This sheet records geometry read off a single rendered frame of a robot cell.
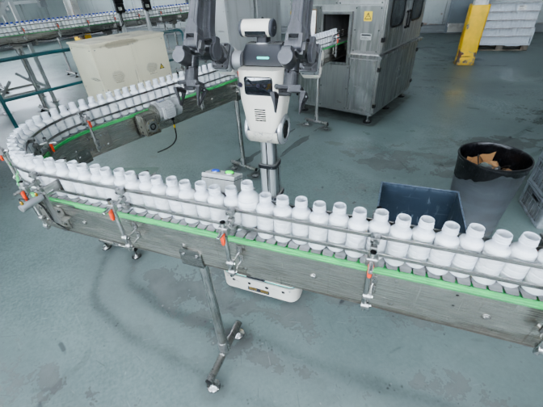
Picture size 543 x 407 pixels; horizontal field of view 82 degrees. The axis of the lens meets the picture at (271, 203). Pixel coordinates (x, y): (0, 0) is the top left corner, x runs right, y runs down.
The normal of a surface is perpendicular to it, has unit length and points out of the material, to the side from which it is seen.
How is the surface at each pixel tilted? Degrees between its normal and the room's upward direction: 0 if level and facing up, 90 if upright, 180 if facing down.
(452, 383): 0
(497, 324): 90
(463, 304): 90
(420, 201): 90
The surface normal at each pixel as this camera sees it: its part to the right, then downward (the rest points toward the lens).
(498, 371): -0.05, -0.81
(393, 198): -0.34, 0.56
